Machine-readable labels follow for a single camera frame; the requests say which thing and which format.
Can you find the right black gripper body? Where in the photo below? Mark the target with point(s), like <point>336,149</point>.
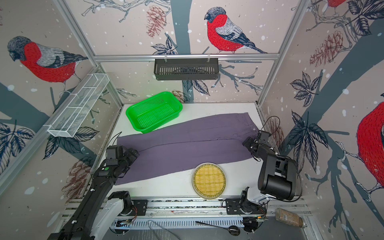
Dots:
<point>251,142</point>

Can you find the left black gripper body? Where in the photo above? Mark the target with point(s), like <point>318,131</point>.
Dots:
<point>128,158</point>

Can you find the purple trousers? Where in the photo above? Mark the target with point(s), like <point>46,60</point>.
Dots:
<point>214,139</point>

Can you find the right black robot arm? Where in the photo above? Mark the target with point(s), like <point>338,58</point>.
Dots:
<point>277,178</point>

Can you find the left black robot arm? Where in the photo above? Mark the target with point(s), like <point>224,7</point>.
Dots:
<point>87,223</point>

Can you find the green plastic basket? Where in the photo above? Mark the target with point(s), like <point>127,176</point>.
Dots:
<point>152,113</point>

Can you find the round yellow woven tray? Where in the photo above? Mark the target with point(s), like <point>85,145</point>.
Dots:
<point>209,181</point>

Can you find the brown bottle lying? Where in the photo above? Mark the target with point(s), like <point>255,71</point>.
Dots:
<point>289,218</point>

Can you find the black spoon tool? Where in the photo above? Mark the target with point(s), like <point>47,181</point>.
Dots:
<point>233,230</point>

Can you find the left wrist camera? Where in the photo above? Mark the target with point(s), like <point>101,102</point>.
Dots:
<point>114,152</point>

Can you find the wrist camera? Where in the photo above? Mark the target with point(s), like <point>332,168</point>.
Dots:
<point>114,152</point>
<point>263,137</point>

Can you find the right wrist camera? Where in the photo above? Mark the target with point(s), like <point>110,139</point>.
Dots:
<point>263,137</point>

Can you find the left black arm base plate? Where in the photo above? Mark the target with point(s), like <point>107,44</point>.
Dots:
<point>134,208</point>

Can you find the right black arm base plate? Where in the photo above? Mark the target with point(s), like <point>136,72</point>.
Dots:
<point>236,206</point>

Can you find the white wire mesh shelf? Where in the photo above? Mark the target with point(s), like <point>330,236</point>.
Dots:
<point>71,118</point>

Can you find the aluminium mounting rail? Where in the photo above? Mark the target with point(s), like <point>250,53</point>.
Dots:
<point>179,213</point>

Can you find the black hanging wall basket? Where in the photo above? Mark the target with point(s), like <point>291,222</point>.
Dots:
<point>186,69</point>

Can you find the horizontal aluminium frame bar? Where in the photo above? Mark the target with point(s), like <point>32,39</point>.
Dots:
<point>151,58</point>

